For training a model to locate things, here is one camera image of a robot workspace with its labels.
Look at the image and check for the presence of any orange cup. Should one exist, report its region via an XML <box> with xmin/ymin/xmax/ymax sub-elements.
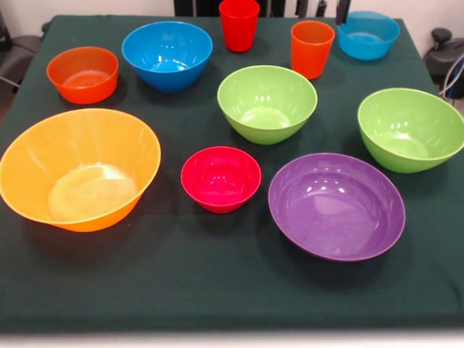
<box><xmin>290</xmin><ymin>20</ymin><xmax>336</xmax><ymax>80</ymax></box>

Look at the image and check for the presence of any small light blue bowl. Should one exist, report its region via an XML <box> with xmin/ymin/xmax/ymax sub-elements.
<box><xmin>336</xmin><ymin>10</ymin><xmax>401</xmax><ymax>61</ymax></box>

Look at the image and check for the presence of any red cup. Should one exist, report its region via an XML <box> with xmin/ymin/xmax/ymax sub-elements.
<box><xmin>218</xmin><ymin>0</ymin><xmax>261</xmax><ymax>54</ymax></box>

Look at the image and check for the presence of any green bowl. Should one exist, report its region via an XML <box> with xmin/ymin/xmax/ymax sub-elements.
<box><xmin>357</xmin><ymin>88</ymin><xmax>464</xmax><ymax>174</ymax></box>
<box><xmin>217</xmin><ymin>65</ymin><xmax>318</xmax><ymax>146</ymax></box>

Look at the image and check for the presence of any small pink-red bowl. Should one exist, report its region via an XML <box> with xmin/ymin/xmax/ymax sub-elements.
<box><xmin>180</xmin><ymin>146</ymin><xmax>262</xmax><ymax>215</ymax></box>

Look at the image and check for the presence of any purple bowl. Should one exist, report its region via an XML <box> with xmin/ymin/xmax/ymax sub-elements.
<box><xmin>268</xmin><ymin>152</ymin><xmax>406</xmax><ymax>262</ymax></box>

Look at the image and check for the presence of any small orange bowl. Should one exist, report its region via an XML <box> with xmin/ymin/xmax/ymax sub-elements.
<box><xmin>46</xmin><ymin>46</ymin><xmax>120</xmax><ymax>105</ymax></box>

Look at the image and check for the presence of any large yellow-orange bowl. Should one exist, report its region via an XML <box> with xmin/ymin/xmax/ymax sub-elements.
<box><xmin>0</xmin><ymin>107</ymin><xmax>162</xmax><ymax>233</ymax></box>

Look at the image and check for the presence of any dark green table cloth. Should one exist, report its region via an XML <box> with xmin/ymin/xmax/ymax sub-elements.
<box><xmin>0</xmin><ymin>14</ymin><xmax>464</xmax><ymax>333</ymax></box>

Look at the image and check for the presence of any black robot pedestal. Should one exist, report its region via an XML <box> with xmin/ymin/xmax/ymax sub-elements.
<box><xmin>173</xmin><ymin>0</ymin><xmax>287</xmax><ymax>17</ymax></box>

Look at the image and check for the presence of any tangle of cables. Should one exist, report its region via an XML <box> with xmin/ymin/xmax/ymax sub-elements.
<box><xmin>439</xmin><ymin>54</ymin><xmax>464</xmax><ymax>101</ymax></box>

